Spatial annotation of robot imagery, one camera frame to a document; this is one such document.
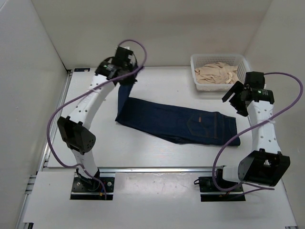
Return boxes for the dark blue denim trousers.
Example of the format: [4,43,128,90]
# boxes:
[115,84,237,146]

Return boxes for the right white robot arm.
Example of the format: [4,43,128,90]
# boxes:
[214,72,290,191]

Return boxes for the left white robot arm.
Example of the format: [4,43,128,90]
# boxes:
[57,60,138,191]

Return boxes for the beige trousers in basket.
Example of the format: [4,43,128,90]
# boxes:
[194,62,239,84]

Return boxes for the white plastic mesh basket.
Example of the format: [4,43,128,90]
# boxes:
[190,53,250,92]

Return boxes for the blue label sticker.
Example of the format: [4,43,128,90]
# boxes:
[74,68,90,72]

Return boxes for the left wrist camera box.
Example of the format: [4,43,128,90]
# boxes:
[112,46,133,66]

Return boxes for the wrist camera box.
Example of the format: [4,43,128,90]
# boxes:
[112,46,133,66]
[244,72,265,89]

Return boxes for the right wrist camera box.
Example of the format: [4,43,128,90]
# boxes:
[244,72,265,89]

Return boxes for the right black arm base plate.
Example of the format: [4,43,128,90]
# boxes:
[193,177,245,202]

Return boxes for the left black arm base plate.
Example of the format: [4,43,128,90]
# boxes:
[70,177,115,201]

